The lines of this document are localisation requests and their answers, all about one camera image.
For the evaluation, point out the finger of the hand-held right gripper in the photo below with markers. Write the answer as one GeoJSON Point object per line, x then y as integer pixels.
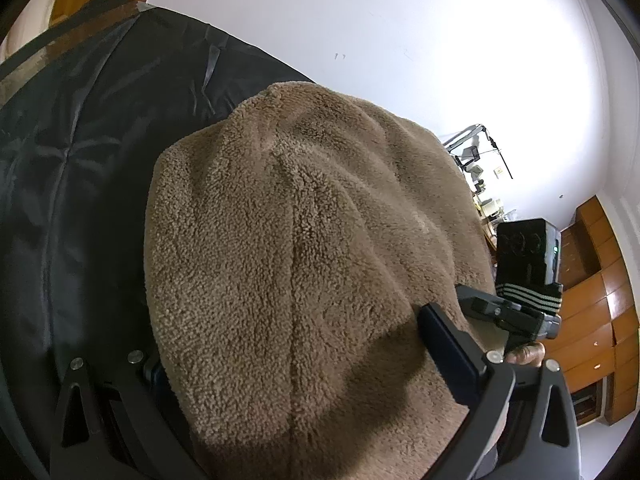
{"type": "Point", "coordinates": [480, 305]}

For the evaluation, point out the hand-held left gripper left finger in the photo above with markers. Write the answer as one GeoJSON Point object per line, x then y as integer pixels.
{"type": "Point", "coordinates": [145, 400]}

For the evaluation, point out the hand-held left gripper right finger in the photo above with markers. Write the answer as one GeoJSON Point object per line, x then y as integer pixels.
{"type": "Point", "coordinates": [447, 355]}

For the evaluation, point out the brown fleece sweater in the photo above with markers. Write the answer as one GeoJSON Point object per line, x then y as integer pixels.
{"type": "Point", "coordinates": [300, 285]}

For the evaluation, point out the person's right hand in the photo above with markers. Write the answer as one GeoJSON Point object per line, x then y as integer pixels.
{"type": "Point", "coordinates": [525, 355]}

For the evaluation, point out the white kettle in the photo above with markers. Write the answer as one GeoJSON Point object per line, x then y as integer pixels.
{"type": "Point", "coordinates": [492, 208]}

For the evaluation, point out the wooden wardrobe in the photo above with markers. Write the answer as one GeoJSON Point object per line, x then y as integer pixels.
{"type": "Point", "coordinates": [600, 310]}

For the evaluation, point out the small black screen on stand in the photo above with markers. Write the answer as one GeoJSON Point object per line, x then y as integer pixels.
{"type": "Point", "coordinates": [473, 152]}

